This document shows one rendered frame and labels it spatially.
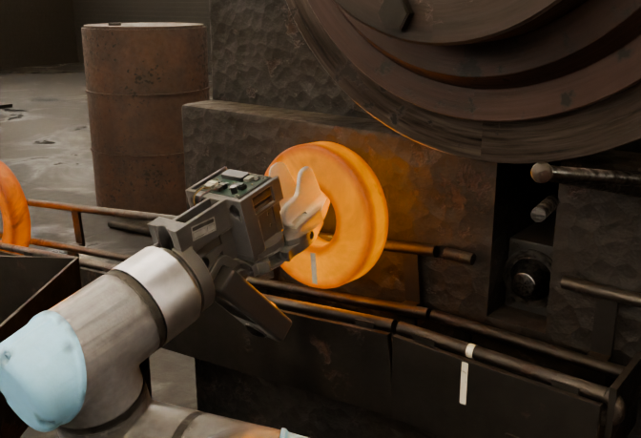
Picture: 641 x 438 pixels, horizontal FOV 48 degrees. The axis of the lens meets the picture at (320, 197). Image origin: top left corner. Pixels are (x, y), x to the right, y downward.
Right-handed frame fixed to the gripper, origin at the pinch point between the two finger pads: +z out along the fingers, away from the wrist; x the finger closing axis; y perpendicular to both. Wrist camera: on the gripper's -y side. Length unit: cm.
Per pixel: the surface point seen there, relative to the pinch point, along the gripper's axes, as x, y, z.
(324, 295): 0.9, -11.9, -1.4
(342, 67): -6.5, 14.8, -0.9
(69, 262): 25.4, -4.6, -16.2
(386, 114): -11.2, 11.0, -1.8
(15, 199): 62, -10, -3
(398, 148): -6.2, 3.6, 6.3
